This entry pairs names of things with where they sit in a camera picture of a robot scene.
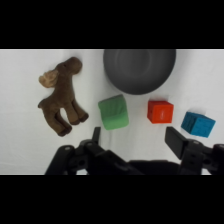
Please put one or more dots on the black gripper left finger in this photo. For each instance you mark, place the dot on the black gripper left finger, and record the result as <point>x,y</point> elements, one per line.
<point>96,134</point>

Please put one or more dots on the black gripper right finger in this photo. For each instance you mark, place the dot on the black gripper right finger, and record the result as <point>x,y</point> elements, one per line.
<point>176,142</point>

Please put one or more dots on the brown plush deer toy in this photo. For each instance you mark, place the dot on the brown plush deer toy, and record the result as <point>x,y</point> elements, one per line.
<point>62,98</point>

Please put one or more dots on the grey bowl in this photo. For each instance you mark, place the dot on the grey bowl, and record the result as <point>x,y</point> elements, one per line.
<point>139,70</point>

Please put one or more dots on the green foam block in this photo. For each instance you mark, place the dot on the green foam block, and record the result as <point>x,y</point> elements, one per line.
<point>113,112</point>

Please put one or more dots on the blue cube block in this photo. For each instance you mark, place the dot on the blue cube block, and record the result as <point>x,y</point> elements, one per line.
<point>197,124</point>

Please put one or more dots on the red cube block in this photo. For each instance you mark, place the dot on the red cube block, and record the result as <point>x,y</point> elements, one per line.
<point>160,112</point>

